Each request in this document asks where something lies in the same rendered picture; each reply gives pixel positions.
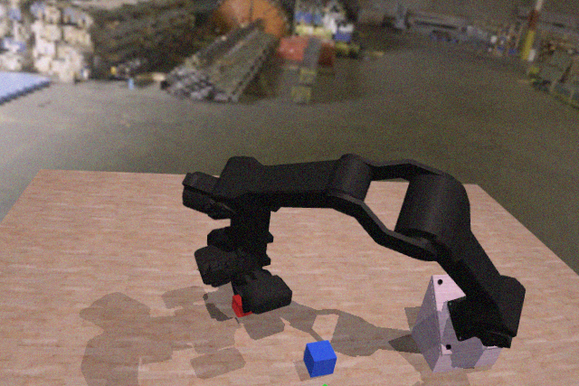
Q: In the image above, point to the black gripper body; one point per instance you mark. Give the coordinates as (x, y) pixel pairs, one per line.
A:
(262, 291)

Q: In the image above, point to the red block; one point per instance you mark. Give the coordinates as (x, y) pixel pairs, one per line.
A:
(237, 306)

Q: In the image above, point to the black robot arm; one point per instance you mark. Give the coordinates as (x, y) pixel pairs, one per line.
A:
(433, 225)

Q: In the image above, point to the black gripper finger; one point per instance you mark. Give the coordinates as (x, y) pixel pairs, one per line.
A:
(239, 289)
(234, 282)

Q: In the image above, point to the blue block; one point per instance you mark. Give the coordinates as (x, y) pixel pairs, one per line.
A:
(319, 358)

